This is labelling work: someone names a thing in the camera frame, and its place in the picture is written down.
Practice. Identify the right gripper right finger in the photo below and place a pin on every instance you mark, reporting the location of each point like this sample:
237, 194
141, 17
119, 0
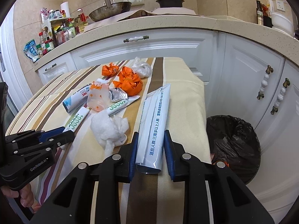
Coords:
212, 193

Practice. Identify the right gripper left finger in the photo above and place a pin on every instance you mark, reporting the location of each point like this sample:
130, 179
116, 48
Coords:
71, 202

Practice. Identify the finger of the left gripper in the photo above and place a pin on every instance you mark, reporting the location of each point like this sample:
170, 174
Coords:
50, 133
61, 139

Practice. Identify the white green sachet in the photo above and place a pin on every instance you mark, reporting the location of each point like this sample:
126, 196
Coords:
77, 119
118, 106

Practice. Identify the translucent orange dotted wrapper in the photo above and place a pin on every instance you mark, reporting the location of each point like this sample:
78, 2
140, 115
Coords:
98, 96

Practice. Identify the silver foil blister wrapper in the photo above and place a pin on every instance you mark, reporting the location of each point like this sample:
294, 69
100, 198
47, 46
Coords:
117, 94

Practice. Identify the small orange bag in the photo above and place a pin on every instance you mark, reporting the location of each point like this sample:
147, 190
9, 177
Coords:
110, 70

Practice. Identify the large orange bag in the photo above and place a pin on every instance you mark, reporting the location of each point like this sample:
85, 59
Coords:
129, 81

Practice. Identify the long white blue-text pouch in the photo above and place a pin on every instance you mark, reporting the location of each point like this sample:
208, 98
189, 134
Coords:
152, 125

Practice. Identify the clear plastic bag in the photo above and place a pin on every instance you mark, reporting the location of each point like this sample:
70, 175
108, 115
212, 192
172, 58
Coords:
141, 68

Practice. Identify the black-lined trash bin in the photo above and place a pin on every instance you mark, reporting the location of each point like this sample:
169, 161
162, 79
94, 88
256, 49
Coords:
233, 141

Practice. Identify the person's left hand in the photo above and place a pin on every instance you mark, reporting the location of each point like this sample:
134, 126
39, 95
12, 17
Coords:
25, 194

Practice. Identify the striped tablecloth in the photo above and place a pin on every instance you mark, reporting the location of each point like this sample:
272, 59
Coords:
149, 198

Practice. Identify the blue snack bag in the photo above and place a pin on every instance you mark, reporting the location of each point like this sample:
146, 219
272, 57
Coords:
30, 51

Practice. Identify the condiment rack with bottles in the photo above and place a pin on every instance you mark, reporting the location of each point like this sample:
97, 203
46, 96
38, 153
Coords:
56, 28

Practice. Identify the cooking oil bottle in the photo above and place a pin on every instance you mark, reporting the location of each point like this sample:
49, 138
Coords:
82, 20

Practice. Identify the white paper towel roll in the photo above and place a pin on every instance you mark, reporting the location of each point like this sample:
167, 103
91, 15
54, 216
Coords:
65, 7

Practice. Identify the metal wok pan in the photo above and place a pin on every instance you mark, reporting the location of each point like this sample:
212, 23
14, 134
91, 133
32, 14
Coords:
109, 10

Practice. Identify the beige stove cover cloth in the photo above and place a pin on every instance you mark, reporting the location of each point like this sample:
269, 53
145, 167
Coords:
139, 13

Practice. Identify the black pot with lid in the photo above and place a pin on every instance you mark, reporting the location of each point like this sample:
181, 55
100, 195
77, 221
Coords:
170, 3

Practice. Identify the red packet by bottle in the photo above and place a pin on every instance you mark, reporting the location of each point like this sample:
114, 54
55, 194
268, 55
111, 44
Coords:
267, 20

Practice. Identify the dark sauce bottle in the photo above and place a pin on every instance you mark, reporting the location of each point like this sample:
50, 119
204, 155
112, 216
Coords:
259, 13

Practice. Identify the drawer handle left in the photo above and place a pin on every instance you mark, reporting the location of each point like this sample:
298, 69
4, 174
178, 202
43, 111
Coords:
52, 66

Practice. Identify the drawer handle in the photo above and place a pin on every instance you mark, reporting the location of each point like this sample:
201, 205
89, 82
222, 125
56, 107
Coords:
52, 66
136, 38

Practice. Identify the drawer handle centre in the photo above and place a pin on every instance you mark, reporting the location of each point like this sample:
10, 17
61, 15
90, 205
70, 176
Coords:
136, 38

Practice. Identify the cabinet door handle right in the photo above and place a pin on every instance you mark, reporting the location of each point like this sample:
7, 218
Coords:
280, 96

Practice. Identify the cabinet door handle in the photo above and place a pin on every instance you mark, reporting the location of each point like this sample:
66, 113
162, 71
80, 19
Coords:
264, 82
280, 96

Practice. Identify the cabinet door handle left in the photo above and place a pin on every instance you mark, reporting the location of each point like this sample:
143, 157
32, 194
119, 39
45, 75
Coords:
264, 82

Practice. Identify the white wall socket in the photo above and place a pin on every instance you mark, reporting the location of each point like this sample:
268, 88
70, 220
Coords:
280, 5

